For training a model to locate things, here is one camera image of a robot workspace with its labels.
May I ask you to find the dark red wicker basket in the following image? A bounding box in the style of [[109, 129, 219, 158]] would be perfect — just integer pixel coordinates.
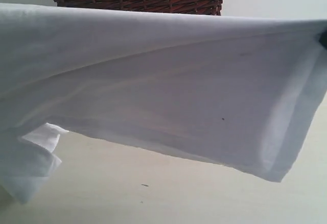
[[54, 0, 223, 16]]

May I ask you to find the white t-shirt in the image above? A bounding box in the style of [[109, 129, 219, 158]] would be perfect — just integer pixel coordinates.
[[1, 4, 326, 203]]

